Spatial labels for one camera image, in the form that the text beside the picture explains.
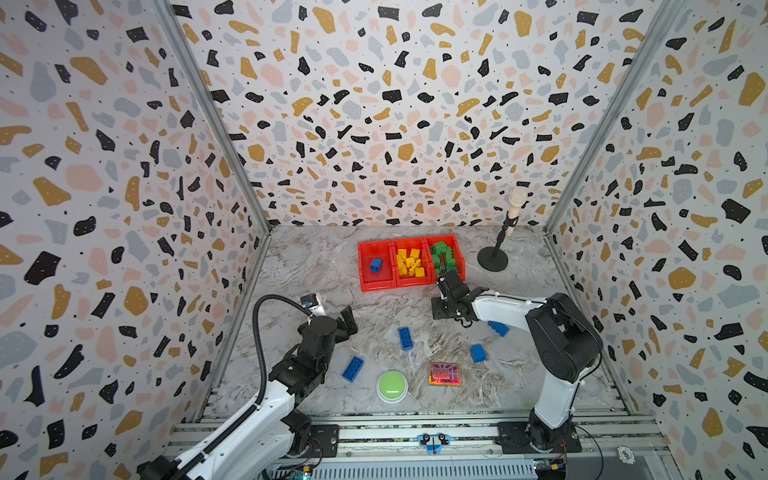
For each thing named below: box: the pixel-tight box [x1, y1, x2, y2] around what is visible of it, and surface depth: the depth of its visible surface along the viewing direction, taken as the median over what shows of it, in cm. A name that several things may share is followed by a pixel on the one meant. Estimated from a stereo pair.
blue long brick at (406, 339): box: [399, 327, 415, 351], surface depth 92 cm
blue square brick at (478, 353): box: [470, 344, 487, 363], surface depth 91 cm
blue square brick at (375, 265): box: [370, 258, 383, 273], surface depth 108 cm
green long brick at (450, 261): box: [445, 247, 457, 271], surface depth 109 cm
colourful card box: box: [428, 362, 462, 386], surface depth 85 cm
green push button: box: [376, 370, 409, 403], surface depth 83 cm
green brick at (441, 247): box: [434, 241, 451, 259], surface depth 112 cm
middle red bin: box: [392, 237, 435, 287], surface depth 108 cm
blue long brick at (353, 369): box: [342, 356, 364, 383], surface depth 86 cm
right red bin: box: [425, 234, 466, 285], surface depth 112 cm
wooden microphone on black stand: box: [477, 188, 527, 272], surface depth 112 cm
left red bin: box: [358, 240, 397, 293], surface depth 108 cm
